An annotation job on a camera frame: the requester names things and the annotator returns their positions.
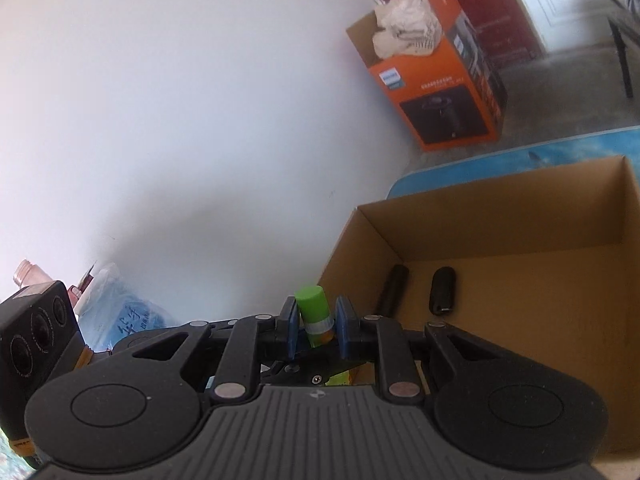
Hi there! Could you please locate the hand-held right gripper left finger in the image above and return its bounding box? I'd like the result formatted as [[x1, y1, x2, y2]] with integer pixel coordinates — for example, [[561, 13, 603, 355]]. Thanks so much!
[[131, 296, 301, 403]]

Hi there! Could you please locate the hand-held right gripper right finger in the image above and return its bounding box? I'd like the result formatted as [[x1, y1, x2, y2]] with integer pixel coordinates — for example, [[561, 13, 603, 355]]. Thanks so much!
[[335, 295, 506, 403]]

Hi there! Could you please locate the green glue stick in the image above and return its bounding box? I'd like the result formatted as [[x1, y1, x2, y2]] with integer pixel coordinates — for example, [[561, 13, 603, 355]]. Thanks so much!
[[294, 285, 335, 348]]

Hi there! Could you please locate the brown cardboard box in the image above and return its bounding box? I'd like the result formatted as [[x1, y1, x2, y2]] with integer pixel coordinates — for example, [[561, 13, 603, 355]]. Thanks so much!
[[317, 155, 640, 461]]

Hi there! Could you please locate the pink plastic bottle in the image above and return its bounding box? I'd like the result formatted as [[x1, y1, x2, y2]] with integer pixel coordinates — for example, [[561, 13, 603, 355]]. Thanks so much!
[[12, 259, 51, 291]]

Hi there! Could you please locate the black cylinder tube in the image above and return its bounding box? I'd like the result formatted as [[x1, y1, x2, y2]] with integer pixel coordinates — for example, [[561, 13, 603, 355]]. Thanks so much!
[[376, 264, 411, 317]]

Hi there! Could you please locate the blue white plastic bag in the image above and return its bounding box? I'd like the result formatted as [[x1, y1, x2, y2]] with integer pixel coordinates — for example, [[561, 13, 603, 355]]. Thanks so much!
[[75, 260, 176, 353]]

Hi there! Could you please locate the blue printed table cover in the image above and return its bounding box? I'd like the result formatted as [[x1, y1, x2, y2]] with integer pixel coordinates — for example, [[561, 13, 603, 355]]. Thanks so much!
[[387, 126, 640, 200]]

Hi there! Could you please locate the orange product box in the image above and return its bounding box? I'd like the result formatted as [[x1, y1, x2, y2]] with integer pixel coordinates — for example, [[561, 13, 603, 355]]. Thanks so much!
[[346, 0, 509, 153]]

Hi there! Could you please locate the crumpled beige bag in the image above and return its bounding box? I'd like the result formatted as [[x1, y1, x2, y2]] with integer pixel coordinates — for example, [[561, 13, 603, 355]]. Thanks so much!
[[372, 0, 443, 60]]

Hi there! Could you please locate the dark red door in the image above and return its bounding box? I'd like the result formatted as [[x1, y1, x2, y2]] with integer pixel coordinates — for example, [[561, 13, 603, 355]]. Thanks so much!
[[345, 0, 546, 68]]

